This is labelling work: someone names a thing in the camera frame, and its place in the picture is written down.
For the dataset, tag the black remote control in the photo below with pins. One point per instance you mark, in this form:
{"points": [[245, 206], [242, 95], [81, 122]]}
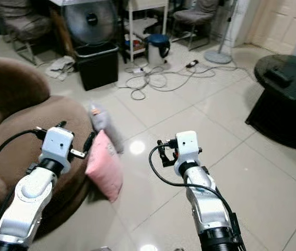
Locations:
{"points": [[279, 77]]}

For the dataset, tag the white panel door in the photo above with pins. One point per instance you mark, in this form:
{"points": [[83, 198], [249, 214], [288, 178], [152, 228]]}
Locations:
{"points": [[281, 23]]}

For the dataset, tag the white pedestal fan stand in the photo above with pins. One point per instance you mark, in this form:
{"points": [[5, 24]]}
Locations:
{"points": [[218, 55]]}

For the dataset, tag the grey cushioned metal chair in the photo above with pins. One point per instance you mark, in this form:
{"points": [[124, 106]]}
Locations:
{"points": [[194, 14], [27, 25]]}

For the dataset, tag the black glass coffee table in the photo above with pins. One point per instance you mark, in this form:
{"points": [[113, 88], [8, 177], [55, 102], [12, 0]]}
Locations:
{"points": [[281, 117]]}

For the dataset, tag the pink pillow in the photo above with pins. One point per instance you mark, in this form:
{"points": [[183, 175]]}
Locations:
{"points": [[106, 170]]}

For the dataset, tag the white crumpled cloth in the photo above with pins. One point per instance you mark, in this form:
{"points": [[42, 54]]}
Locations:
{"points": [[61, 67]]}

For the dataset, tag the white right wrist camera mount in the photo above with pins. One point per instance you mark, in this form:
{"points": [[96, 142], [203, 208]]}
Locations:
{"points": [[187, 146]]}

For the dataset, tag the brown fabric sofa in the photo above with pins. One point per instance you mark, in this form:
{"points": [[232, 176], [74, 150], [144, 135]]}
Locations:
{"points": [[12, 104]]}

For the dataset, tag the black power adapter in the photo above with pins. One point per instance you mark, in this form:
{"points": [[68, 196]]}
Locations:
{"points": [[192, 63]]}

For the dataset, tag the white power strip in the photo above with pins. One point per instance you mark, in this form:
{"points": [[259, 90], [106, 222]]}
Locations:
{"points": [[138, 69]]}

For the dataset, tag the white metal shelf rack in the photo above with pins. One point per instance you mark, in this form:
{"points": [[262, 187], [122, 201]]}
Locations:
{"points": [[130, 31]]}

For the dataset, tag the black plastic bin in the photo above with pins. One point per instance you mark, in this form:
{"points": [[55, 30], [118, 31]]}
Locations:
{"points": [[98, 67]]}

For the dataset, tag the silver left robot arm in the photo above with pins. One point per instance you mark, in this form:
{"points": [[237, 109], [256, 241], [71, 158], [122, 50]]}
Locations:
{"points": [[30, 201]]}

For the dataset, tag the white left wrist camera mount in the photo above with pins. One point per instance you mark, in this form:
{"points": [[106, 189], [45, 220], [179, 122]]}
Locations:
{"points": [[57, 144]]}

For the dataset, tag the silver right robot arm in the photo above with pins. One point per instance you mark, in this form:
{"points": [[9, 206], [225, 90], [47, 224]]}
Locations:
{"points": [[208, 209]]}

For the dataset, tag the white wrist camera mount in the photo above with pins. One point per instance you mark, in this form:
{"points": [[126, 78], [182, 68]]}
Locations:
{"points": [[57, 144], [187, 146]]}

